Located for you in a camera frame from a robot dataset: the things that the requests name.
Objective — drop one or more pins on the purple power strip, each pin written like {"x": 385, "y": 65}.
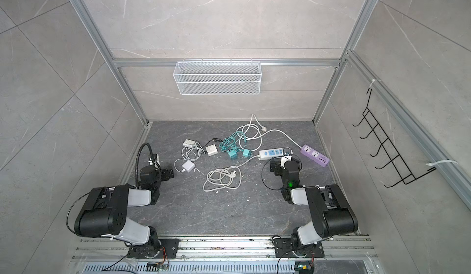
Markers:
{"x": 314, "y": 155}

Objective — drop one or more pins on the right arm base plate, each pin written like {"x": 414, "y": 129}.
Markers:
{"x": 286, "y": 248}

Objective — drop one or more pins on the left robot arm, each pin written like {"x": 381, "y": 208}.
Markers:
{"x": 105, "y": 210}

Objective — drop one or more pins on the black wire hook rack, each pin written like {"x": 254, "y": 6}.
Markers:
{"x": 387, "y": 147}

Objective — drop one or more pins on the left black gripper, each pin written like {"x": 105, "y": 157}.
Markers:
{"x": 164, "y": 173}

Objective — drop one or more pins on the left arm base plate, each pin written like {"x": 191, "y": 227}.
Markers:
{"x": 167, "y": 247}

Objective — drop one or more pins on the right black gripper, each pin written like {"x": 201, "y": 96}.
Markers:
{"x": 277, "y": 161}

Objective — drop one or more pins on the white square charger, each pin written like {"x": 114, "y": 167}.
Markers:
{"x": 211, "y": 150}

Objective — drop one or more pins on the white wire mesh basket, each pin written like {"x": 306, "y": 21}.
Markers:
{"x": 206, "y": 78}

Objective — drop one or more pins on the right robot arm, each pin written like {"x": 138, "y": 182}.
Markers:
{"x": 330, "y": 213}

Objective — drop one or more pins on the white blue power strip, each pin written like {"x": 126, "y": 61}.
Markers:
{"x": 265, "y": 155}

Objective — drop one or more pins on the white charger adapter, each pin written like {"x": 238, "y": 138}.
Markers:
{"x": 188, "y": 166}

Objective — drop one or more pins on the teal charger adapter left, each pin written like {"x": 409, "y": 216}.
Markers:
{"x": 232, "y": 154}

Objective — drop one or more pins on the white charger far left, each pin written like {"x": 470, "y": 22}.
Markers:
{"x": 189, "y": 143}

